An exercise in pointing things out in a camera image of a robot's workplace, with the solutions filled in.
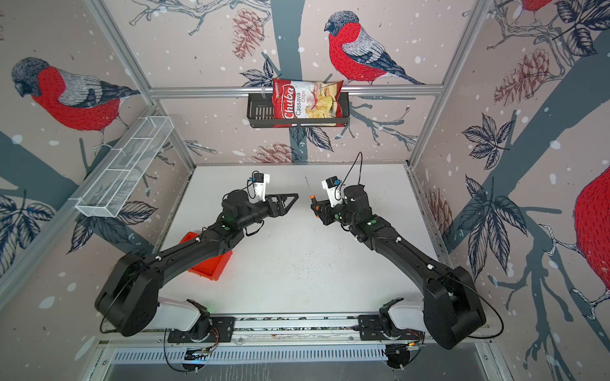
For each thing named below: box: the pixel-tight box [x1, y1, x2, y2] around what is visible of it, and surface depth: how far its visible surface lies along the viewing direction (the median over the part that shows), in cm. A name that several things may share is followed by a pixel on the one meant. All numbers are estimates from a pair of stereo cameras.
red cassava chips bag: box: [272, 78, 344, 128], surface depth 90 cm
